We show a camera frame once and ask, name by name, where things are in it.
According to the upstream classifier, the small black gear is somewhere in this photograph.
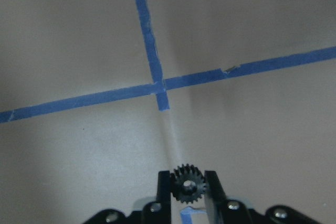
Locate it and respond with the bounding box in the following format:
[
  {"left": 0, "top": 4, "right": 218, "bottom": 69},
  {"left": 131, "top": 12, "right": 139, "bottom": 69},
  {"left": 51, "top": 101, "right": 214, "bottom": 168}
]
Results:
[{"left": 170, "top": 164, "right": 206, "bottom": 204}]

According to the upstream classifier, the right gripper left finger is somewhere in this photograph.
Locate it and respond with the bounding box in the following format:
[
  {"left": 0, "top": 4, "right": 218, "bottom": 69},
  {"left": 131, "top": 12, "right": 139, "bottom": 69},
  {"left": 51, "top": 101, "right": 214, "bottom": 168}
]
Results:
[{"left": 156, "top": 170, "right": 172, "bottom": 224}]

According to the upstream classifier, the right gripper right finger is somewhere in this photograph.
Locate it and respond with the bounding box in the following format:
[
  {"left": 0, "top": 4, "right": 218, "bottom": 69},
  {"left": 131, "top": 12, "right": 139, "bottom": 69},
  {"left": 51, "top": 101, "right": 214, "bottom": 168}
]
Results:
[{"left": 204, "top": 170, "right": 227, "bottom": 223}]

